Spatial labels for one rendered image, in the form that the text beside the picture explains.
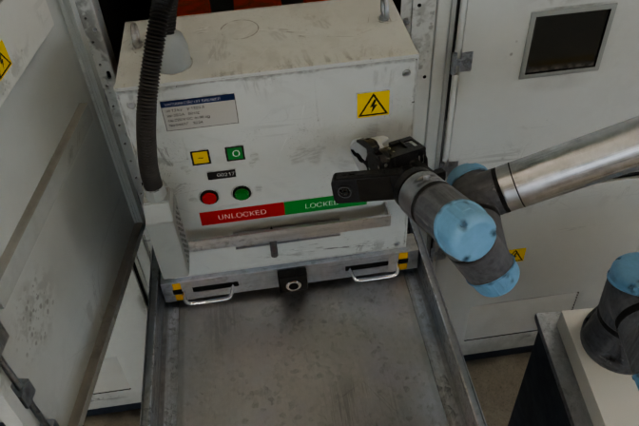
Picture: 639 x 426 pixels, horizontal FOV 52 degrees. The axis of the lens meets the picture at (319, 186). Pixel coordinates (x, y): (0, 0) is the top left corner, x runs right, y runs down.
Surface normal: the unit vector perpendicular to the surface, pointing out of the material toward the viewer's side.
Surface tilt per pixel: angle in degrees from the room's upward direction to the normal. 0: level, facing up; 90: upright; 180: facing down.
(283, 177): 90
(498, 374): 0
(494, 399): 0
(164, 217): 61
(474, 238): 75
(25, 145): 90
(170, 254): 90
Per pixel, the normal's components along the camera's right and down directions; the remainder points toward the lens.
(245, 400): -0.04, -0.73
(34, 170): 1.00, -0.01
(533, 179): -0.37, 0.04
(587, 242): 0.15, 0.66
